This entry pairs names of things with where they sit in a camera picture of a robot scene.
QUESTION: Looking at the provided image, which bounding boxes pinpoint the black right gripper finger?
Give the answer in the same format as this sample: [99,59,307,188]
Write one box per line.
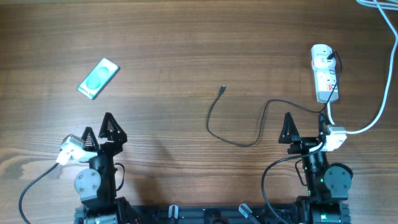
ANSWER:
[318,112,331,142]
[278,112,300,144]

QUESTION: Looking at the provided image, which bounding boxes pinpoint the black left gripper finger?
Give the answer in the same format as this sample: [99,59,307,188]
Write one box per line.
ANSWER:
[98,112,127,144]
[81,127,99,152]

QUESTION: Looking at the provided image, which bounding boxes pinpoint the teal screen smartphone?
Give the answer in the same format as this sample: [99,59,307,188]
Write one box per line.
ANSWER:
[77,58,119,100]

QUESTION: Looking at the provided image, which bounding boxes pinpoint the black USB charging cable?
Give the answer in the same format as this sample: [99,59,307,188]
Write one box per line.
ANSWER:
[206,50,343,148]

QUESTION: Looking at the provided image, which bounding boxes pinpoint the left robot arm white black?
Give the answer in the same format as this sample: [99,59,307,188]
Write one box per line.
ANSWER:
[74,112,140,224]

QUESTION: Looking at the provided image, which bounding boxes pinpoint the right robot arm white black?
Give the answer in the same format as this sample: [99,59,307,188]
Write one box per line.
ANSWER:
[279,112,353,224]

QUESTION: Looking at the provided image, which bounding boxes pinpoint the white USB charger plug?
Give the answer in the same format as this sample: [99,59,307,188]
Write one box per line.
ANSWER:
[312,54,336,72]

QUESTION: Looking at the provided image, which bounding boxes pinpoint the white power strip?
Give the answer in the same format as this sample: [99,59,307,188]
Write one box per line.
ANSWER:
[311,44,338,103]

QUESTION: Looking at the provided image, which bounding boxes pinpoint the black right camera cable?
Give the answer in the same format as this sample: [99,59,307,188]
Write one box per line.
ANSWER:
[261,141,326,224]

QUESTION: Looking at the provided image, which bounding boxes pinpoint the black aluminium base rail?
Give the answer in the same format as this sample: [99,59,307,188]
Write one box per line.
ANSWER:
[73,203,351,224]

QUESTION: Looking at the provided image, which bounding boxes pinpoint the white cables at corner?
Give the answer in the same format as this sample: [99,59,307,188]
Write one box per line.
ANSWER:
[356,0,398,11]

